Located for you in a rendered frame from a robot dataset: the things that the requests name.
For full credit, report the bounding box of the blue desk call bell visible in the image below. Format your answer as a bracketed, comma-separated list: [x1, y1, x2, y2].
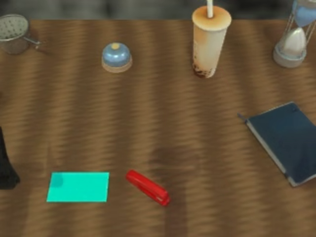
[101, 41, 133, 74]

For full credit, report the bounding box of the dark blue notebook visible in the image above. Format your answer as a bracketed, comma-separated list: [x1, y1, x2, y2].
[237, 101, 316, 188]

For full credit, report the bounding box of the turquoise rectangular mat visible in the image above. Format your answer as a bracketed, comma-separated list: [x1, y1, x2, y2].
[46, 171, 110, 203]

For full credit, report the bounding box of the blue sand hourglass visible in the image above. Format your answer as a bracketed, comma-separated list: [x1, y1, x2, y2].
[273, 0, 316, 69]

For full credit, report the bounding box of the milk tea cup with straw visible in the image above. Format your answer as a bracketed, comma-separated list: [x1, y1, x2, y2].
[192, 0, 232, 79]

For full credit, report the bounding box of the metal colander with handle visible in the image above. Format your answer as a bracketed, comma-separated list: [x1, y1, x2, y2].
[0, 14, 42, 55]

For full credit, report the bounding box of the small red stapler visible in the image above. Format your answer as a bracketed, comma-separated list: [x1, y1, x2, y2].
[125, 169, 170, 206]

